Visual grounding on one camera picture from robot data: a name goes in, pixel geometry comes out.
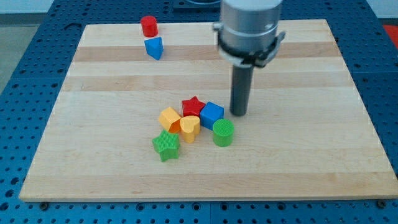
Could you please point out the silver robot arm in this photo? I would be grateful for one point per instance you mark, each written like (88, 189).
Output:
(247, 31)

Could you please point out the blue triangle block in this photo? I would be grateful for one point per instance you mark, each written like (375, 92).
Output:
(154, 47)

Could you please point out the red star block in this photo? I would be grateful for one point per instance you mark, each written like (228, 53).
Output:
(192, 107)

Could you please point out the blue cube block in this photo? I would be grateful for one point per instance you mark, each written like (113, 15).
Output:
(210, 114)

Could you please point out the yellow heart block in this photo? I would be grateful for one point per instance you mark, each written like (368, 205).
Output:
(190, 128)

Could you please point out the green cylinder block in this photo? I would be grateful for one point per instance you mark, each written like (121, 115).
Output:
(223, 131)

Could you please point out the yellow hexagon block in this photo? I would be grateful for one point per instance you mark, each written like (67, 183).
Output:
(170, 120)

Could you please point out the green star block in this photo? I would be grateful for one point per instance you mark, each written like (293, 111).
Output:
(167, 145)

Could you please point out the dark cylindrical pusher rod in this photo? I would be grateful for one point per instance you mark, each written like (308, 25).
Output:
(240, 90)

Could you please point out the wooden board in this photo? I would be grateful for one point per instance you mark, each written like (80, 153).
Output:
(306, 135)

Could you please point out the red cylinder block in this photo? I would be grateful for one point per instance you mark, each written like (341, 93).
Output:
(149, 26)

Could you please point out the blue perforated table plate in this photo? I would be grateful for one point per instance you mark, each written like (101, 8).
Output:
(28, 98)

